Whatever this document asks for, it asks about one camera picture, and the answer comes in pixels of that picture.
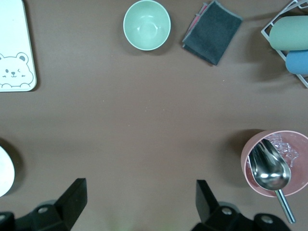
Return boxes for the clear ice cubes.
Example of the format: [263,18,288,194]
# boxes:
[266,133,300,169]

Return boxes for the pink bowl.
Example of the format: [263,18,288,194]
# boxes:
[241,129,308,198]

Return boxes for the green cup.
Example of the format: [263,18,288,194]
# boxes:
[269,15,308,51]

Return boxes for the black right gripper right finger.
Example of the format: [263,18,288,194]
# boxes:
[192,180,293,231]

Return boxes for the white round plate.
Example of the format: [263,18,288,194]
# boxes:
[0,145,15,197]

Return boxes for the cream bear print tray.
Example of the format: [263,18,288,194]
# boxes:
[0,0,38,92]

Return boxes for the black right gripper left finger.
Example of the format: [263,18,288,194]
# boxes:
[14,178,87,231]

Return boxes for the blue cup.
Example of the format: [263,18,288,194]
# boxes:
[285,50,308,76]

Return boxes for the metal scoop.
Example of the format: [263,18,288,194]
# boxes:
[248,139,296,224]

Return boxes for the dark grey folded cloth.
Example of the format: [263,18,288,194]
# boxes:
[182,0,243,66]

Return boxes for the white wire rack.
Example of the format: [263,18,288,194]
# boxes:
[261,0,308,88]

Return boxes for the pink folded cloth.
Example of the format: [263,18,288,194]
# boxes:
[190,2,209,32]

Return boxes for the light green bowl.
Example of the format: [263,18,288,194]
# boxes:
[123,0,171,51]

